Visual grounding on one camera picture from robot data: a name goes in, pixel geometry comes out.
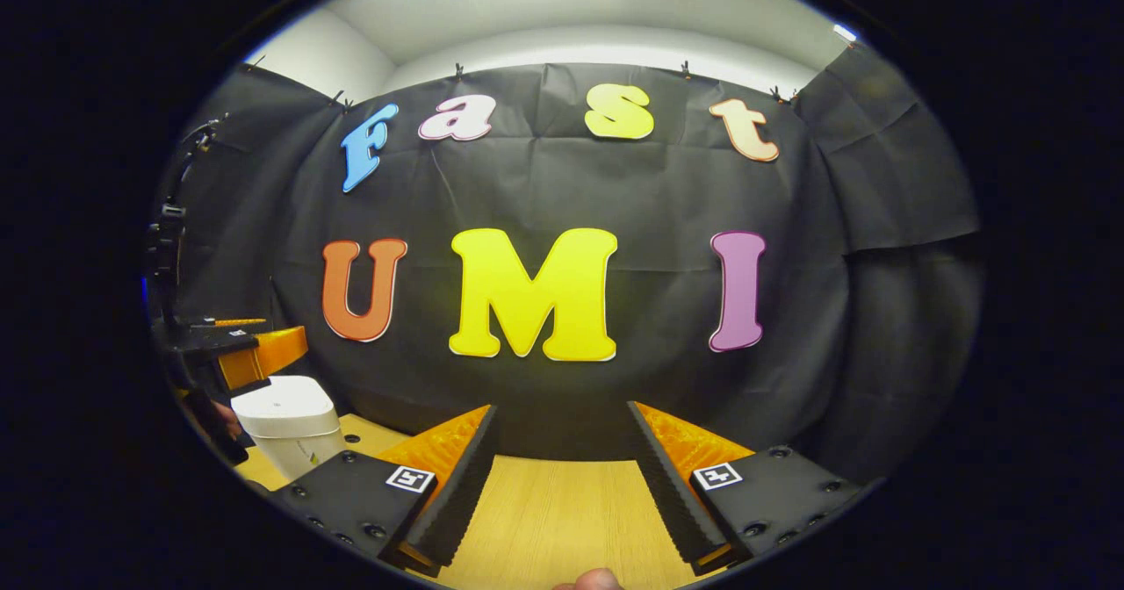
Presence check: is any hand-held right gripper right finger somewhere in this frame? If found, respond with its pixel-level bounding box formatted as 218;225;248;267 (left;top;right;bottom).
626;400;868;577

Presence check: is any white desktop garbage bin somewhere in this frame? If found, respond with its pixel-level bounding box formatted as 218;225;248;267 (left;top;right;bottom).
230;375;349;483

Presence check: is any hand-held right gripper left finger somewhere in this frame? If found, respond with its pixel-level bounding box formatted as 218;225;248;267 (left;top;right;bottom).
277;404;501;579

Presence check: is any wooden desktop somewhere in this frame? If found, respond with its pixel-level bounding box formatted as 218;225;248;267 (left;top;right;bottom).
233;413;765;590

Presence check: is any black backdrop cloth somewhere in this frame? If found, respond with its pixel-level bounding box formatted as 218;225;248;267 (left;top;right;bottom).
145;41;984;486

